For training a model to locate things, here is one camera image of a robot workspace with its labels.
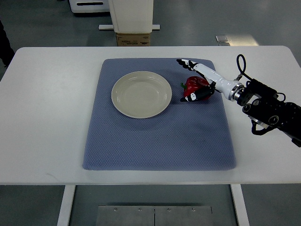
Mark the cream round plate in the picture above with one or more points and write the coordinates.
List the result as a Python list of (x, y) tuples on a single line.
[(141, 94)]

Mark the dark clothed person at left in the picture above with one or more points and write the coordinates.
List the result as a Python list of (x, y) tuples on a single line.
[(6, 52)]

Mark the blue textured mat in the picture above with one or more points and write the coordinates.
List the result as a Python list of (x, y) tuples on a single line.
[(184, 137)]

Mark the white pedestal base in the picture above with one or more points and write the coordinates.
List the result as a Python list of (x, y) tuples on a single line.
[(131, 16)]

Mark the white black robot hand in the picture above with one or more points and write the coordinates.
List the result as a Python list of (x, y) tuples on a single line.
[(231, 89)]

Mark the white table leg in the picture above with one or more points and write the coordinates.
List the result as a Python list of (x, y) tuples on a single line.
[(66, 205), (239, 204)]

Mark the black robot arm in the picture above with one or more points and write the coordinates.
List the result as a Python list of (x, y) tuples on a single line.
[(267, 108)]

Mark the left white table leg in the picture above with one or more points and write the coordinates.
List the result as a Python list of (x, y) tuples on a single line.
[(66, 205)]

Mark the red bell pepper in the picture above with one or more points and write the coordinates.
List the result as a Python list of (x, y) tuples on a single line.
[(196, 89)]

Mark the cardboard box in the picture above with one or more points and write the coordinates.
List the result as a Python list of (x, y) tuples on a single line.
[(133, 39)]

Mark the right white table leg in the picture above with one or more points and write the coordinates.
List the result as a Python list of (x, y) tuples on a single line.
[(239, 204)]

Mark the grey floor outlet cover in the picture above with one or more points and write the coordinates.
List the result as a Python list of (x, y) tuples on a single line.
[(221, 39)]

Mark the metal floor plate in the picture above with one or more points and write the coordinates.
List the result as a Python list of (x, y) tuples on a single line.
[(154, 216)]

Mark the white cabinet with slot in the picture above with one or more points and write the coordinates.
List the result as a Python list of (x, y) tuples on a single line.
[(89, 6)]

